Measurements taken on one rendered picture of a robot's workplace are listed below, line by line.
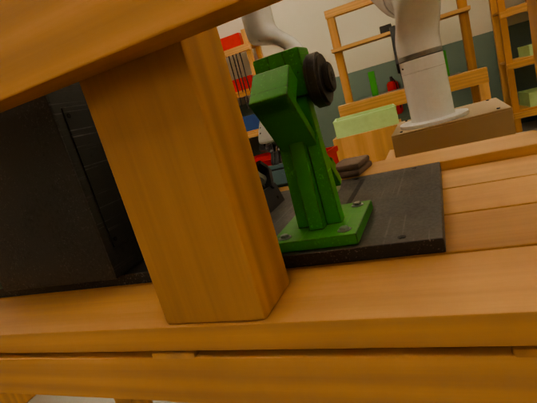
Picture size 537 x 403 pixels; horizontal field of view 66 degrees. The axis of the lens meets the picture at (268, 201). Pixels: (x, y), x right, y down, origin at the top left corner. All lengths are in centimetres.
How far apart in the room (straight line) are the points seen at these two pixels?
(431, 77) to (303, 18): 533
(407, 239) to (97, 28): 41
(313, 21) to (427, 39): 526
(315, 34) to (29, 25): 606
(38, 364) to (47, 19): 52
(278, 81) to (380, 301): 29
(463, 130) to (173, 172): 92
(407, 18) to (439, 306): 92
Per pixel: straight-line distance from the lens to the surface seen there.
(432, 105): 127
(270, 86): 54
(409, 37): 126
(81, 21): 44
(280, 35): 123
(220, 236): 45
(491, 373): 47
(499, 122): 124
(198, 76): 44
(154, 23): 39
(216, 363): 55
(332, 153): 138
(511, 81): 583
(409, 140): 123
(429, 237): 55
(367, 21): 636
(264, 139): 118
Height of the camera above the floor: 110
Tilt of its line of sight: 12 degrees down
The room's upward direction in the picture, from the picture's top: 16 degrees counter-clockwise
